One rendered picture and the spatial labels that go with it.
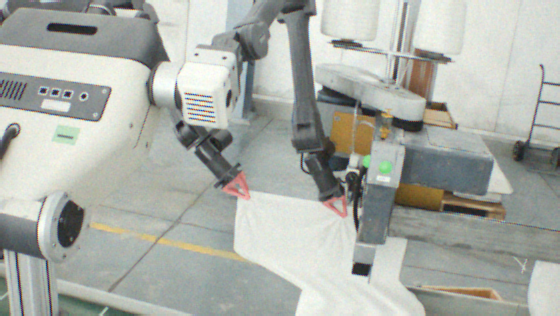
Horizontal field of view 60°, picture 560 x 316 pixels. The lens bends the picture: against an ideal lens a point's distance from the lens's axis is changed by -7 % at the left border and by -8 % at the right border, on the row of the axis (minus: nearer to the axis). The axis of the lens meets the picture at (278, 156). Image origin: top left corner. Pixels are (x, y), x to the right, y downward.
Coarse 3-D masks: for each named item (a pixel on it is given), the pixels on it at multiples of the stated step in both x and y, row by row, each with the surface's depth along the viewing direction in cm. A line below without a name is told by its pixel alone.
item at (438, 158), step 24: (408, 144) 121; (432, 144) 121; (456, 144) 123; (480, 144) 126; (408, 168) 122; (432, 168) 120; (456, 168) 119; (480, 168) 118; (384, 192) 124; (480, 192) 120; (384, 216) 126; (360, 240) 129; (384, 240) 128
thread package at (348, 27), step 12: (324, 0) 145; (336, 0) 140; (348, 0) 138; (360, 0) 138; (372, 0) 139; (324, 12) 144; (336, 12) 140; (348, 12) 139; (360, 12) 139; (372, 12) 141; (324, 24) 144; (336, 24) 141; (348, 24) 140; (360, 24) 140; (372, 24) 142; (336, 36) 142; (348, 36) 141; (360, 36) 141; (372, 36) 144
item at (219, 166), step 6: (216, 156) 146; (222, 156) 148; (210, 162) 146; (216, 162) 146; (222, 162) 146; (228, 162) 148; (210, 168) 147; (216, 168) 146; (222, 168) 146; (228, 168) 147; (234, 168) 148; (216, 174) 147; (222, 174) 146; (228, 174) 143; (222, 180) 149; (216, 186) 145
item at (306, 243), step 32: (256, 192) 149; (256, 224) 152; (288, 224) 150; (320, 224) 148; (352, 224) 146; (256, 256) 155; (288, 256) 153; (320, 256) 151; (352, 256) 149; (384, 256) 147; (320, 288) 149; (352, 288) 148; (384, 288) 148
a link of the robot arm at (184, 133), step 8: (144, 8) 146; (152, 8) 148; (152, 16) 147; (176, 112) 145; (176, 120) 146; (184, 120) 144; (176, 128) 147; (184, 128) 145; (176, 136) 147; (184, 136) 145; (192, 136) 144; (184, 144) 148
